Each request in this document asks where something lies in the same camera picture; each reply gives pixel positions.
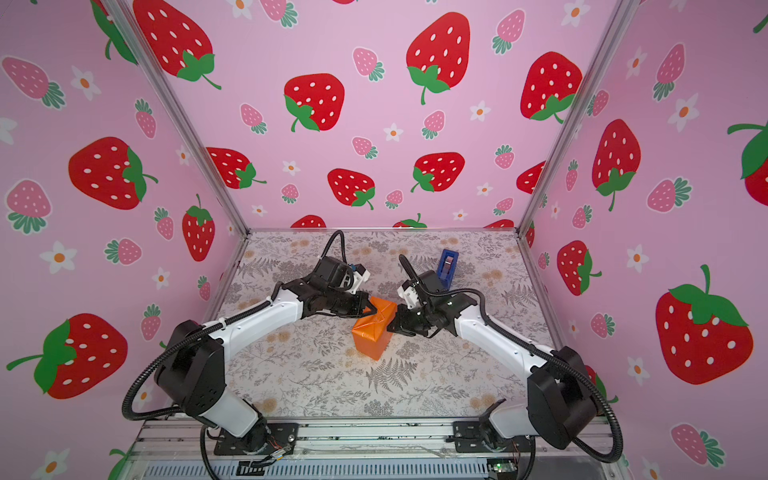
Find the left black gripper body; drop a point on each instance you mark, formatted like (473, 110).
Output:
(342, 303)

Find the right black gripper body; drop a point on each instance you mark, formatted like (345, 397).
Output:
(420, 316)

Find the orange yellow wrapping paper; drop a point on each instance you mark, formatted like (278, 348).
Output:
(370, 334)

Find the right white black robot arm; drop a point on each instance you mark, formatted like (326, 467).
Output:
(561, 400)

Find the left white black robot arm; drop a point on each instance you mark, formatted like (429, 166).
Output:
(193, 372)

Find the blue tape dispenser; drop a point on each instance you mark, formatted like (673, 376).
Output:
(447, 267)

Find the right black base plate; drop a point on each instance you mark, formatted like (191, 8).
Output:
(474, 436)

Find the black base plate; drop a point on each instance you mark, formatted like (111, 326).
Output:
(264, 440)
(474, 436)

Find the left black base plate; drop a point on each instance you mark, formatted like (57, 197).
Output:
(264, 440)

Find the aluminium front frame rail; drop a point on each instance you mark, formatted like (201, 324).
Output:
(355, 448)

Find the left aluminium corner post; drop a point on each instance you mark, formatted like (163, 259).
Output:
(126, 24)

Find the aluminium corner post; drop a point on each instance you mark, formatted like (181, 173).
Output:
(126, 24)
(619, 22)

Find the right aluminium corner post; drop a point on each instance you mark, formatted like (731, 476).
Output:
(619, 22)

